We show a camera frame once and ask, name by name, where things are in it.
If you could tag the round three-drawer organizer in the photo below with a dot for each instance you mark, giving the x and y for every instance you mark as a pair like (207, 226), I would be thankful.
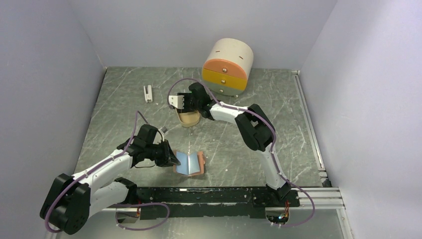
(227, 68)

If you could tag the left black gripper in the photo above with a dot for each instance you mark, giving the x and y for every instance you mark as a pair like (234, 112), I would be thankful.
(168, 158)

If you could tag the pink card holder wallet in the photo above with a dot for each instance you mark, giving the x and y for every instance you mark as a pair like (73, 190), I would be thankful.
(190, 164)

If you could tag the beige oval tray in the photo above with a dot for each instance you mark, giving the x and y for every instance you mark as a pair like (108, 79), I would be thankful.
(189, 119)

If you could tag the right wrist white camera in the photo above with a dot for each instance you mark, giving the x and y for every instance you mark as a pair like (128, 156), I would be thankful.
(176, 102)

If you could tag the aluminium frame rail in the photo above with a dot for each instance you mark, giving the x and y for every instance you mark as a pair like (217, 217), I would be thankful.
(229, 162)

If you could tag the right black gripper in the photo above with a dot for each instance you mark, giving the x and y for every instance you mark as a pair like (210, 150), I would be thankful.
(186, 96)

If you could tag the small white clip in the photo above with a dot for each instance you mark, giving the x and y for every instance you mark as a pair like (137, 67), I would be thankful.
(148, 93)

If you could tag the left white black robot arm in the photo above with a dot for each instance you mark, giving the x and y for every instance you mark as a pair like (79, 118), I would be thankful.
(73, 199)

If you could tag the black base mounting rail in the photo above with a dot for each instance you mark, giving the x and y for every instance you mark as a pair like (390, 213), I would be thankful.
(210, 202)

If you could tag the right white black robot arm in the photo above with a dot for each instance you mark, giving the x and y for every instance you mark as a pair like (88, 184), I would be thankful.
(254, 126)

